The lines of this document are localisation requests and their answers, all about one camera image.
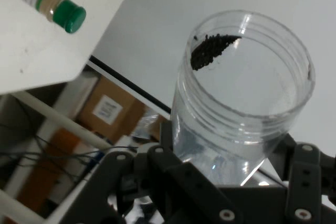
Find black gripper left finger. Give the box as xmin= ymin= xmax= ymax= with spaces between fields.
xmin=60 ymin=121 xmax=236 ymax=224

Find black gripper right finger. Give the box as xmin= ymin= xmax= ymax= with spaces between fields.
xmin=270 ymin=132 xmax=336 ymax=224

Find clear plastic jar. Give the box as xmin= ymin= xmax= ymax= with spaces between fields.
xmin=170 ymin=9 xmax=316 ymax=187

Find clear plastic bag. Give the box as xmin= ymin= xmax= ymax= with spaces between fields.
xmin=135 ymin=113 xmax=161 ymax=141

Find brown cardboard box with label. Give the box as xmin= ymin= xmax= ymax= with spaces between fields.
xmin=77 ymin=76 xmax=146 ymax=142

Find orange brown box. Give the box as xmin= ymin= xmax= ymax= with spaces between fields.
xmin=15 ymin=126 xmax=89 ymax=209

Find thin black wires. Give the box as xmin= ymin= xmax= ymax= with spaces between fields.
xmin=0 ymin=140 xmax=139 ymax=183

